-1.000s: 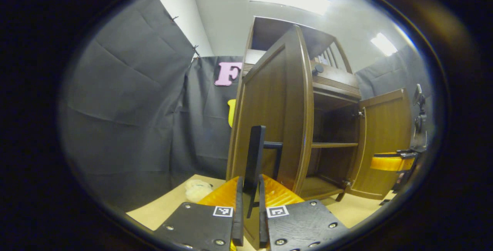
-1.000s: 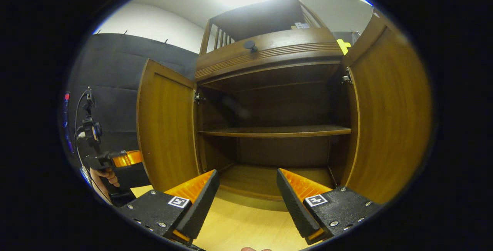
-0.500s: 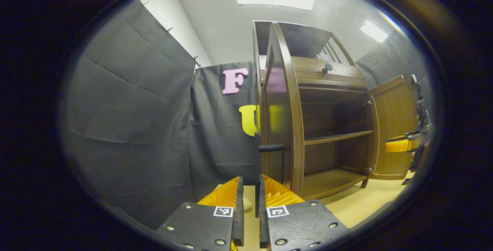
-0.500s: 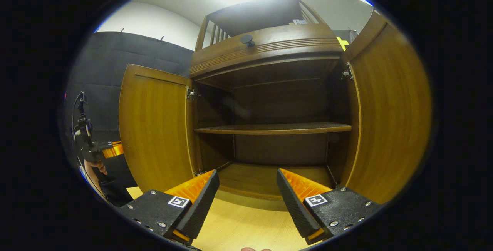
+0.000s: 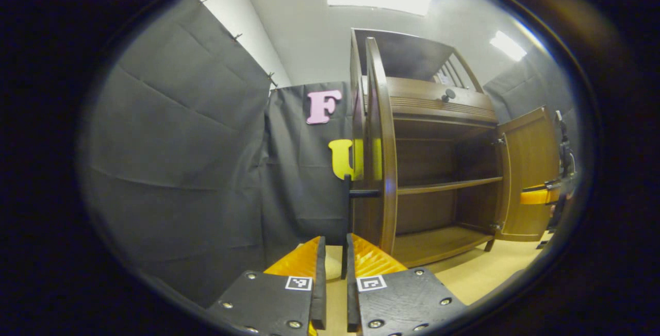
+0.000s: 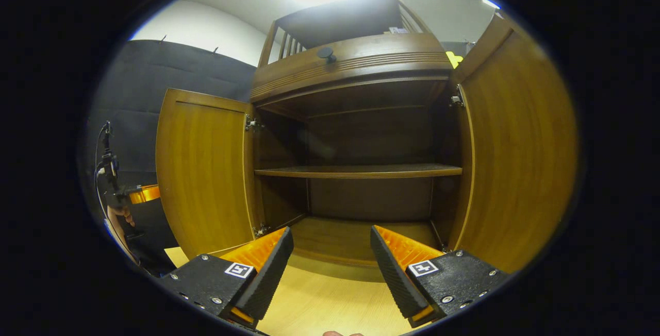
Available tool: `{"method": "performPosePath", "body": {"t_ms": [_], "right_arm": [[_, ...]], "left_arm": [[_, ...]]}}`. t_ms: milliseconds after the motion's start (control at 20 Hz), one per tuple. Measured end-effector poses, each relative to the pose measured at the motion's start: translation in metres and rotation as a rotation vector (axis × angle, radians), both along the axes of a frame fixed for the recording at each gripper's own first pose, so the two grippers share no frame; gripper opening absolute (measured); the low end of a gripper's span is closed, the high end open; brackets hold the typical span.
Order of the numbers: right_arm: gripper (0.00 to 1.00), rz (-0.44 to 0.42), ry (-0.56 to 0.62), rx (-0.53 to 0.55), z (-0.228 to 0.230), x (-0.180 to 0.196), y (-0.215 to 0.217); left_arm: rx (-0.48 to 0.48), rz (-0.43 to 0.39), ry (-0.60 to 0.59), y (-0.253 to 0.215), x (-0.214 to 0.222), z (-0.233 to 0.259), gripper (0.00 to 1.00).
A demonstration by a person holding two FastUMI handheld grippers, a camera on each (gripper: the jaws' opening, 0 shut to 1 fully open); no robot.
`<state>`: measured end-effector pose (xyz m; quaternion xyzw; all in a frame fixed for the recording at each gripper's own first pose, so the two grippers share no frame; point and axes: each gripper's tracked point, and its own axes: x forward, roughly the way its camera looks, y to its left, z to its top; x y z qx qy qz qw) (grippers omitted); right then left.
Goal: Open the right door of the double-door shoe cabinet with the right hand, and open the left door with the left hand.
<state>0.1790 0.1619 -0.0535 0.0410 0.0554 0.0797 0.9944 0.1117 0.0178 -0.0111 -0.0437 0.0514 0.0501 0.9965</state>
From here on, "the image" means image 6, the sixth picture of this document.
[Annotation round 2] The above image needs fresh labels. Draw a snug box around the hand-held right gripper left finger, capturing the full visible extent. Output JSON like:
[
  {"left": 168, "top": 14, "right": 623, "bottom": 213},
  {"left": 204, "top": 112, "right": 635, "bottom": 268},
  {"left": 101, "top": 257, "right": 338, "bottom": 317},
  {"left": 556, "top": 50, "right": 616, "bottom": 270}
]
[{"left": 155, "top": 227, "right": 294, "bottom": 329}]

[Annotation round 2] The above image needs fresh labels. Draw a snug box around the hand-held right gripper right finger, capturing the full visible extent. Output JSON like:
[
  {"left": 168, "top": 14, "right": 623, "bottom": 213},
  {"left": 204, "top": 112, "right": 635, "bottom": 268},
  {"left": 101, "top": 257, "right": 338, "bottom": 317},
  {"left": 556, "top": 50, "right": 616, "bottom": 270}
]
[{"left": 370, "top": 225, "right": 519, "bottom": 328}]

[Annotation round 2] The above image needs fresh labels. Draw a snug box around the wooden cabinet door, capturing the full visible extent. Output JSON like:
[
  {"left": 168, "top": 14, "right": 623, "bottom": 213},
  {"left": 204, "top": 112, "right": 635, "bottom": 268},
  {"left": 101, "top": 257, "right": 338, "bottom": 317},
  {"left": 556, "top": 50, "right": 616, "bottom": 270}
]
[
  {"left": 447, "top": 13, "right": 579, "bottom": 274},
  {"left": 155, "top": 88, "right": 259, "bottom": 260}
]

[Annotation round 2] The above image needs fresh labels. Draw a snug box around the brown wooden shoe cabinet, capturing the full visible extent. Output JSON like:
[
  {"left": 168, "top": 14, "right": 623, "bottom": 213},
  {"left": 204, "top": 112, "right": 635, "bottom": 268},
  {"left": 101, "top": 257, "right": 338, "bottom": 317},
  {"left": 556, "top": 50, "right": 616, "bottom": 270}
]
[{"left": 155, "top": 0, "right": 579, "bottom": 275}]

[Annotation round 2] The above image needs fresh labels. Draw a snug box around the wooden inner shelf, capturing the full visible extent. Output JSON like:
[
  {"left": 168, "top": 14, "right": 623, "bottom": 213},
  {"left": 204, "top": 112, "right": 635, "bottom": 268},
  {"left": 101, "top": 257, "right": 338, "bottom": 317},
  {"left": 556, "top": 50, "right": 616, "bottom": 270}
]
[{"left": 254, "top": 163, "right": 464, "bottom": 180}]

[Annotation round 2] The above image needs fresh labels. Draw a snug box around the brown ribbed drawer front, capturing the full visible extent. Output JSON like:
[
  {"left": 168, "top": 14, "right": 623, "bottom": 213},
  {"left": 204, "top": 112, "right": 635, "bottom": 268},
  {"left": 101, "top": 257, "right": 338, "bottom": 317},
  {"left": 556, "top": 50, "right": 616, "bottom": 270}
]
[{"left": 250, "top": 33, "right": 455, "bottom": 104}]

